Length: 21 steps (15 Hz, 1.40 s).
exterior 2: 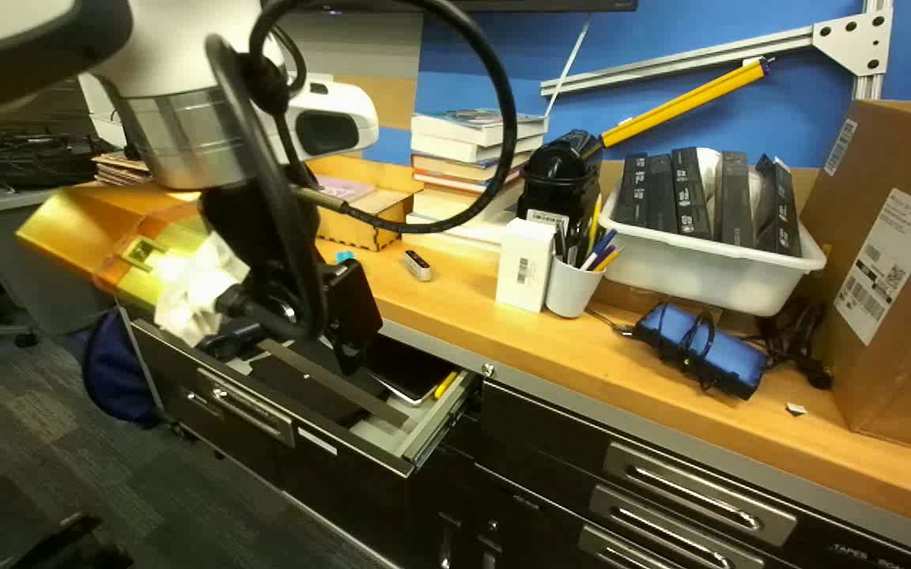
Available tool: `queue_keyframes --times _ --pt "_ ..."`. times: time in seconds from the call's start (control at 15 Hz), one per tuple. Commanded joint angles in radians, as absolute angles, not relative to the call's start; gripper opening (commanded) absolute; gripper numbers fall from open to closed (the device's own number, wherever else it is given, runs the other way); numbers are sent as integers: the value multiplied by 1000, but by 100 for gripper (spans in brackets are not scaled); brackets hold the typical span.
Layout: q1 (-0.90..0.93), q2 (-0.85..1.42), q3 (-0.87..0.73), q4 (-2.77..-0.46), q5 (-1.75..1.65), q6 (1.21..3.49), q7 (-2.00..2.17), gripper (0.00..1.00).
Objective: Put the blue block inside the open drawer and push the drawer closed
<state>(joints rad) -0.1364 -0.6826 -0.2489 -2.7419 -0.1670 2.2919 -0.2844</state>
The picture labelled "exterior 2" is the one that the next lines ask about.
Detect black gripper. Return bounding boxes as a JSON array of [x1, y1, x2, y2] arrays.
[[204, 183, 384, 377]]

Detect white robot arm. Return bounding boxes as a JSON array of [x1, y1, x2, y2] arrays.
[[0, 0, 381, 370]]

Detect open black metal drawer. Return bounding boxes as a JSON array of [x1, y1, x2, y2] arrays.
[[119, 303, 482, 532]]

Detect closed black drawers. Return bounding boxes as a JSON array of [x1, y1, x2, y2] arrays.
[[466, 380, 911, 569]]

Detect small silver object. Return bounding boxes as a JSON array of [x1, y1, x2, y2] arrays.
[[401, 250, 433, 282]]

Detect wooden box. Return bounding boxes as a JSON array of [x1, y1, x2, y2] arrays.
[[310, 175, 417, 256]]

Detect crumpled white paper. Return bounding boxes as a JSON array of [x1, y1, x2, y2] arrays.
[[157, 235, 249, 348]]

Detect small white box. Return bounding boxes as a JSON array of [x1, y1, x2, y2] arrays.
[[496, 218, 558, 312]]

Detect stack of books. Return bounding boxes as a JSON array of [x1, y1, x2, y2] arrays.
[[413, 107, 504, 221]]

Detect white pen cup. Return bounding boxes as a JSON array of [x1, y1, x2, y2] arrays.
[[545, 260, 600, 319]]

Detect blue cloth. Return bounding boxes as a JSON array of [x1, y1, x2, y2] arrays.
[[84, 309, 161, 429]]

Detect yellow box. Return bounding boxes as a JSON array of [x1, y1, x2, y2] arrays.
[[17, 187, 206, 309]]

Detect black device behind cup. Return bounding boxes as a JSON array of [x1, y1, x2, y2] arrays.
[[517, 129, 606, 221]]

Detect blue pouch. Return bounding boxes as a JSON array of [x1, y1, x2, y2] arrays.
[[632, 303, 767, 400]]

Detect black bag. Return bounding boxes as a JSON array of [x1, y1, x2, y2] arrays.
[[0, 129, 105, 189]]

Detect white plastic bin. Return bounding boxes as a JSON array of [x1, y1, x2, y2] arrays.
[[600, 215, 827, 318]]

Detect yellow level ruler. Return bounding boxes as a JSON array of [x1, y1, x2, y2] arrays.
[[600, 58, 770, 148]]

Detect large cardboard box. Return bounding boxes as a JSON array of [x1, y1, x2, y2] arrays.
[[802, 100, 911, 446]]

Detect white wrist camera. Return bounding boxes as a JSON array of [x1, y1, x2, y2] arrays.
[[288, 80, 381, 158]]

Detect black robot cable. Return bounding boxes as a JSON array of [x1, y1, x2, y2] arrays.
[[204, 0, 522, 342]]

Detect white metal bracket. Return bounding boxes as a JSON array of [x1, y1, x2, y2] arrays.
[[541, 0, 897, 100]]

